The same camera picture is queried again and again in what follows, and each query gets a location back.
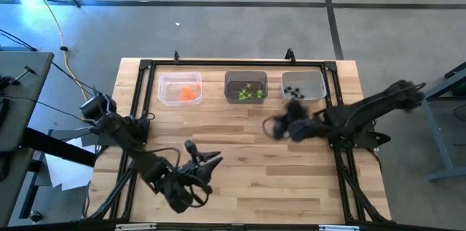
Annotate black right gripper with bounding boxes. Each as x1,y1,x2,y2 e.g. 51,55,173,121
272,99,329,143

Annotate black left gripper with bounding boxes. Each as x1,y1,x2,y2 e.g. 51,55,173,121
177,139,224,194

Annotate white plastic bin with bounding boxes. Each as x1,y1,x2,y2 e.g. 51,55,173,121
279,70,328,105

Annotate grey translucent plastic bin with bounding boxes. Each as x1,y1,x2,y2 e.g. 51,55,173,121
224,70,269,105

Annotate clear plastic bin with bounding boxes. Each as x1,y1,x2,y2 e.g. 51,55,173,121
157,71,203,107

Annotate white paper sheets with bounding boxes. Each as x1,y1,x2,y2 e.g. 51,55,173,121
45,139,95,192

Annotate black stand beam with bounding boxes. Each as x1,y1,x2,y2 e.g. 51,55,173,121
21,127,98,168

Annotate grey desk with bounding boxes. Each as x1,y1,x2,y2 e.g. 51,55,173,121
0,51,55,231

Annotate black tool on desk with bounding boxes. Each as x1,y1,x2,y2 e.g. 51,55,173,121
0,65,37,90

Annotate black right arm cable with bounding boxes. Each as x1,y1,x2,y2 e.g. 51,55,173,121
261,115,281,139

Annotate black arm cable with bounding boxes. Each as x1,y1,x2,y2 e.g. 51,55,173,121
261,115,281,139
140,112,211,209

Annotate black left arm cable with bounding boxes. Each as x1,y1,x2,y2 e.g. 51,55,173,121
140,112,211,209

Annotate white frame bracket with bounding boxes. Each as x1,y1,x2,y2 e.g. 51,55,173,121
318,224,360,231
114,223,157,231

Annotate black aluminium table frame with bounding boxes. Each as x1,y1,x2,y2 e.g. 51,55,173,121
87,58,392,224

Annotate blue-grey table frame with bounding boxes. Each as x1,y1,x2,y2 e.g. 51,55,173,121
401,61,466,182

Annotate yellow extension cord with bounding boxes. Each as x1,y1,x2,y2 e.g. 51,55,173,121
17,0,90,103

